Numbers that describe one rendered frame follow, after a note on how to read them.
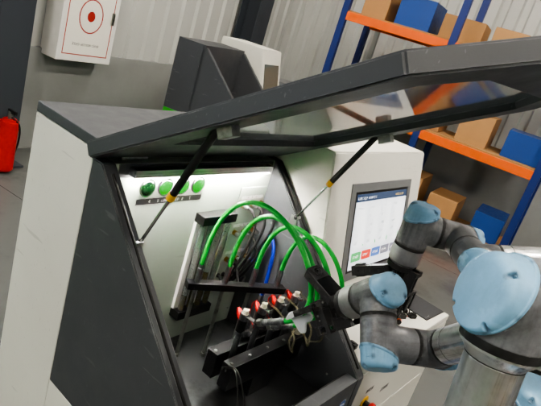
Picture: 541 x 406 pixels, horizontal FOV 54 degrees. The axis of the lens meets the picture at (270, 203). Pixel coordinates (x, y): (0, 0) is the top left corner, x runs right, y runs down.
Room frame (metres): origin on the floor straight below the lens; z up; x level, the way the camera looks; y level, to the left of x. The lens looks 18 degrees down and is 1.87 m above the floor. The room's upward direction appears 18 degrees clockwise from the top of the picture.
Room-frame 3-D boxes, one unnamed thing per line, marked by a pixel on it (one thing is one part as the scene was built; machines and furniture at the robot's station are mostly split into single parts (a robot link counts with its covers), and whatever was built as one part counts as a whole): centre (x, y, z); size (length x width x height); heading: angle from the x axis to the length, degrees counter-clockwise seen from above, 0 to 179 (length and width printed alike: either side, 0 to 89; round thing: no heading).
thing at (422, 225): (1.23, -0.35, 1.52); 0.09 x 0.08 x 0.11; 94
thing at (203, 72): (5.57, 0.66, 0.77); 1.30 x 0.85 x 1.55; 161
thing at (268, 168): (1.46, 0.19, 1.43); 0.54 x 0.03 x 0.02; 145
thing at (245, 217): (1.66, 0.05, 1.20); 0.13 x 0.03 x 0.31; 145
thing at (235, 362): (1.41, -0.09, 0.91); 0.34 x 0.10 x 0.15; 145
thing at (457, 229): (1.22, -0.45, 1.52); 0.11 x 0.11 x 0.08; 4
